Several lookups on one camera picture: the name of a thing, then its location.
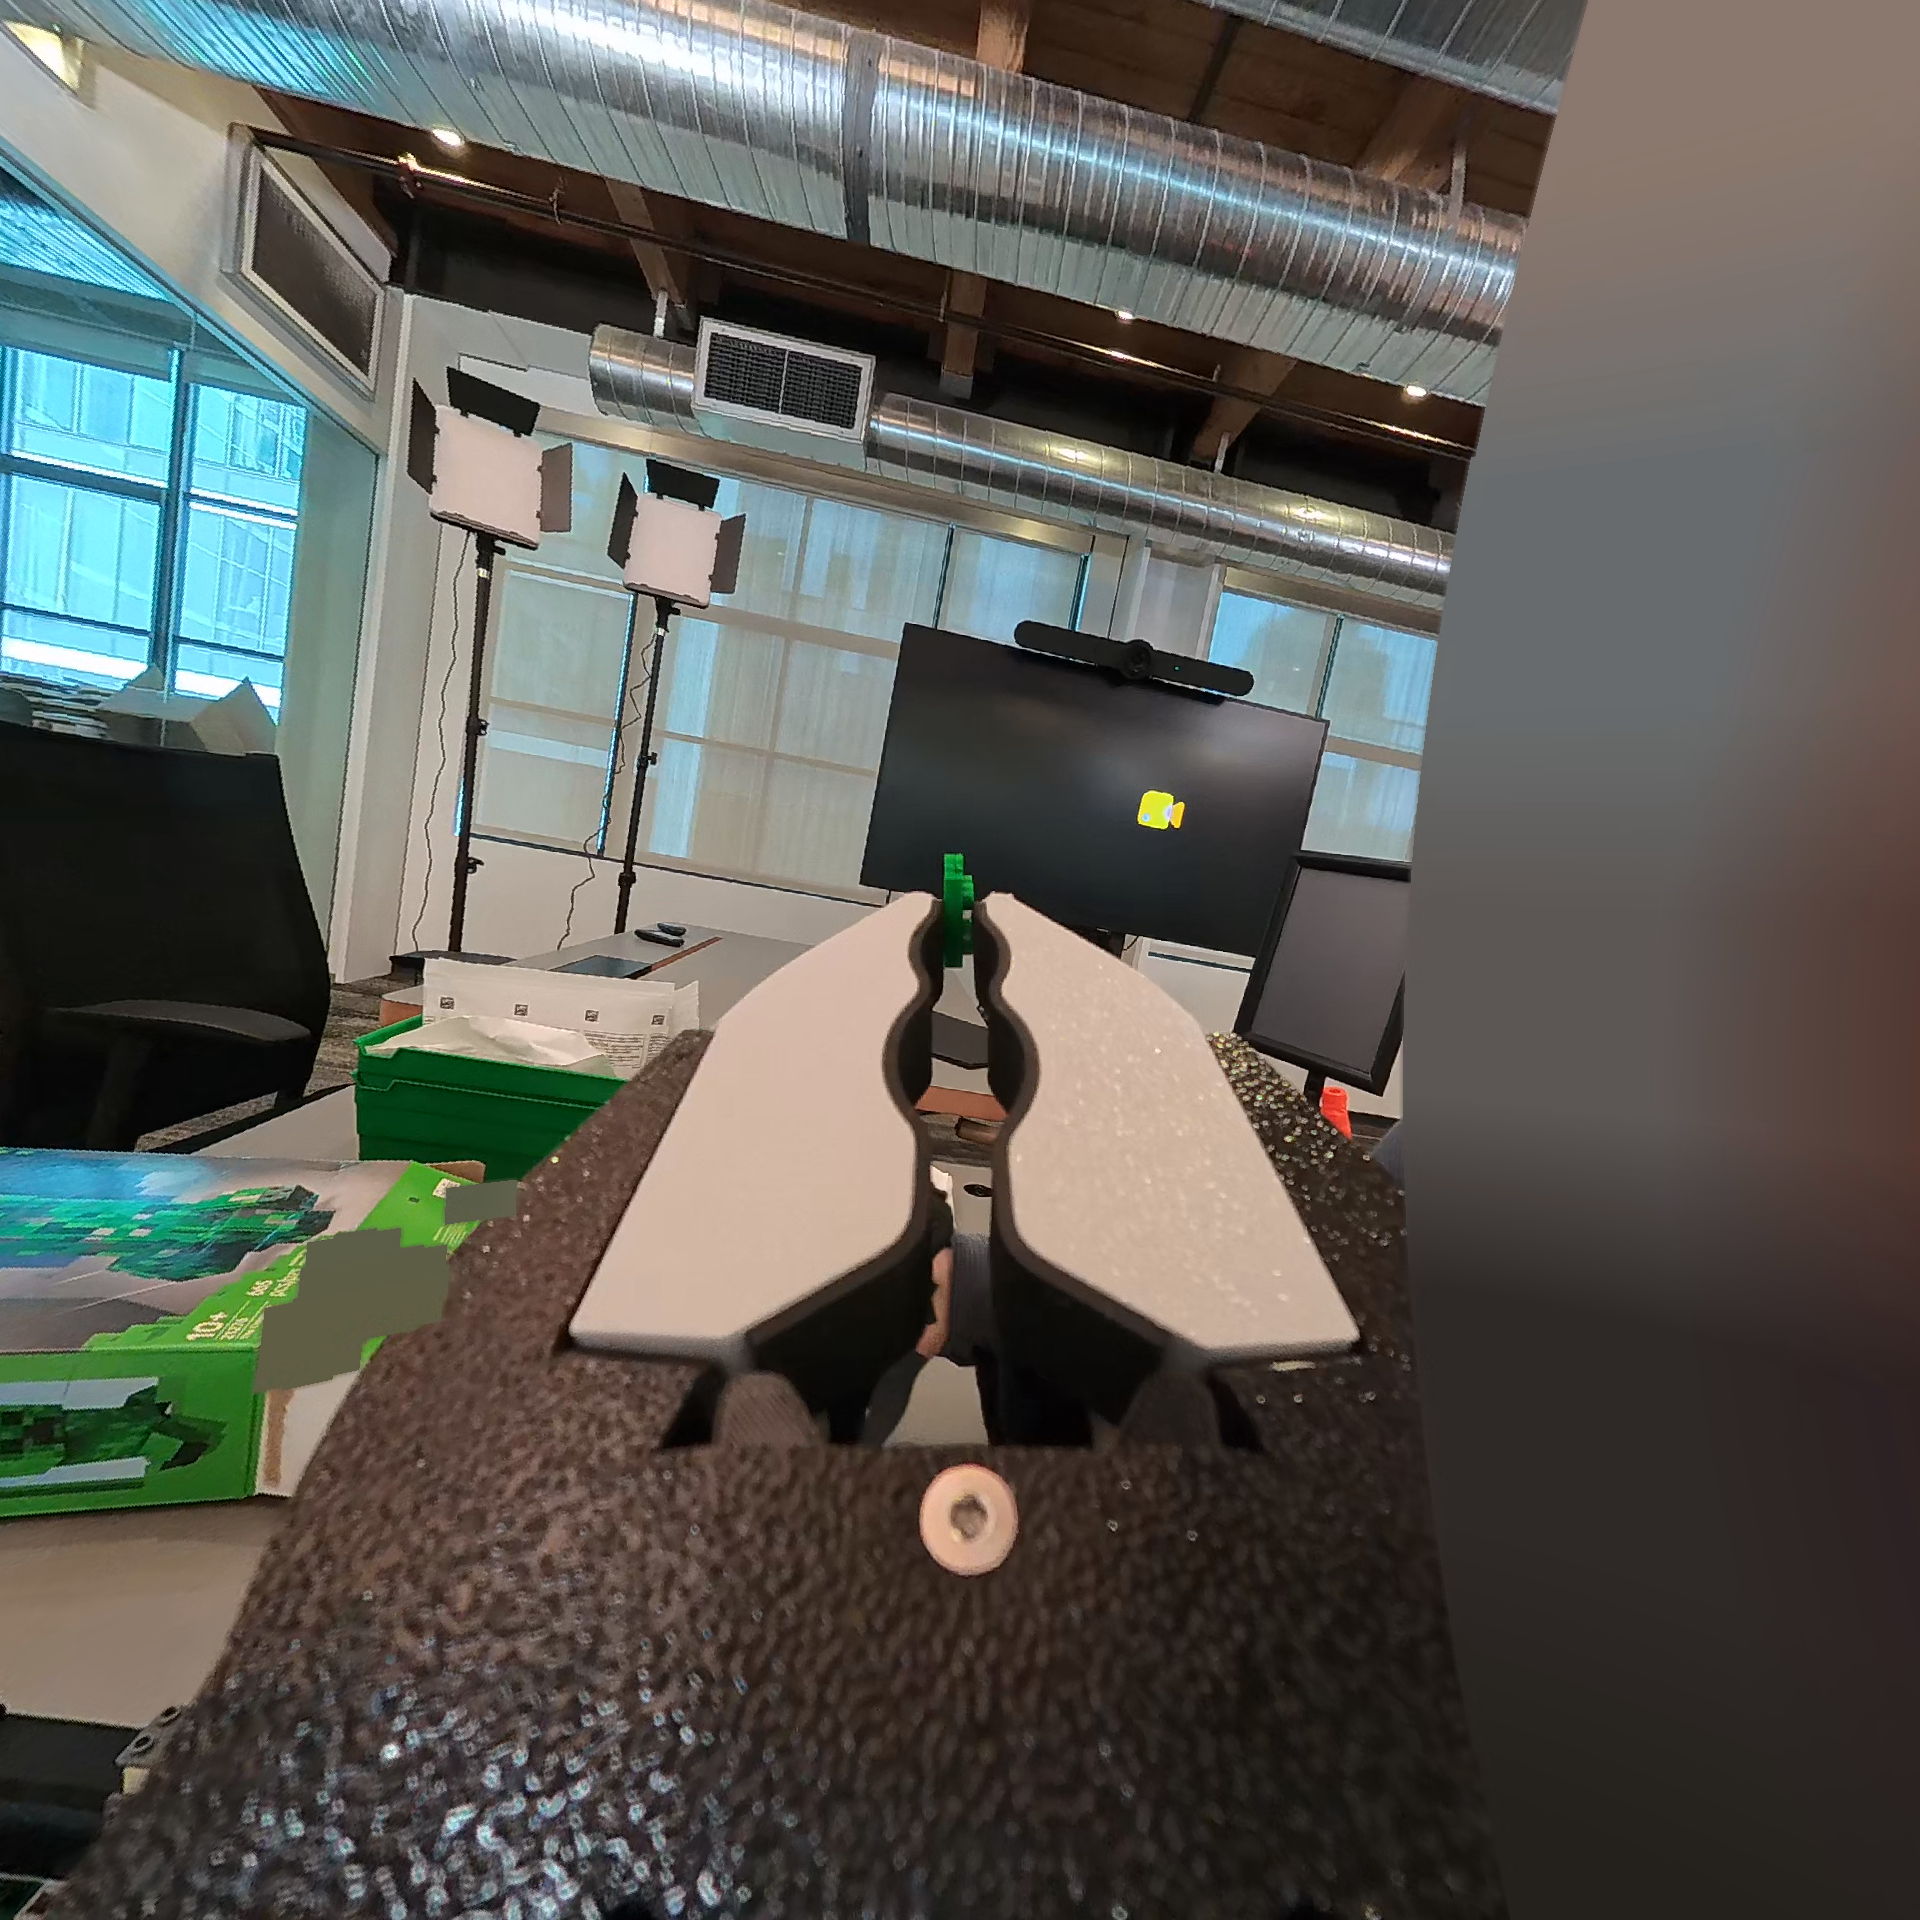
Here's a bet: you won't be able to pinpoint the stack of green trays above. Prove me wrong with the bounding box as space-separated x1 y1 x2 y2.
354 1014 641 1192

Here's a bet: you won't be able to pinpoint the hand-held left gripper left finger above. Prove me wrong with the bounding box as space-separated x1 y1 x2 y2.
569 892 963 1447

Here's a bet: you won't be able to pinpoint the grey meeting table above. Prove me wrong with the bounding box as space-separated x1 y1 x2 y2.
511 929 818 1030

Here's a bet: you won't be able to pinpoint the green building set box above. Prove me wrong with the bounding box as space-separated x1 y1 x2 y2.
0 1145 521 1520

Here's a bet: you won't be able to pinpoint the black office chair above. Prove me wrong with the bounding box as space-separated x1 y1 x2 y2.
0 721 334 1160

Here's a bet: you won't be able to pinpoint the wall ventilation grille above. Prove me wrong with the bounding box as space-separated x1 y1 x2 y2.
225 126 397 396

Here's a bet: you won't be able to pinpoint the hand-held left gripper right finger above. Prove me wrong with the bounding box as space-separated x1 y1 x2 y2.
973 892 1368 1451

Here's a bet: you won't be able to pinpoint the black webcam bar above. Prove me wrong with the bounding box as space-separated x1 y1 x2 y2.
1016 615 1258 692

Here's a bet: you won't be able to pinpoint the white air vent grille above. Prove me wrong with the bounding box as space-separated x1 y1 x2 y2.
690 316 879 442

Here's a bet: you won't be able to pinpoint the black metal frame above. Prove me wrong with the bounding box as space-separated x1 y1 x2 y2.
0 1698 193 1920

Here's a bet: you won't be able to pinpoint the studio light on stand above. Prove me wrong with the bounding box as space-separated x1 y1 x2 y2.
606 457 749 943
406 364 576 963

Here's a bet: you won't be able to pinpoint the slim silver air duct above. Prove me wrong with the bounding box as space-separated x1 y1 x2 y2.
589 320 1457 591

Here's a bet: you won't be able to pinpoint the small black computer monitor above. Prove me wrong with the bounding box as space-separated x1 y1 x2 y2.
1233 851 1416 1098

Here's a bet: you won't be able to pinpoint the white paper bags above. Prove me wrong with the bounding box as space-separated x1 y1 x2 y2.
418 958 704 1087

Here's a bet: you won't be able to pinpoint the large silver air duct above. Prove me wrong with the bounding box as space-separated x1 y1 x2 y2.
89 0 1533 367

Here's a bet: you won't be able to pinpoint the large black tv screen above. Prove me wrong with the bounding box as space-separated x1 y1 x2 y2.
862 622 1330 963

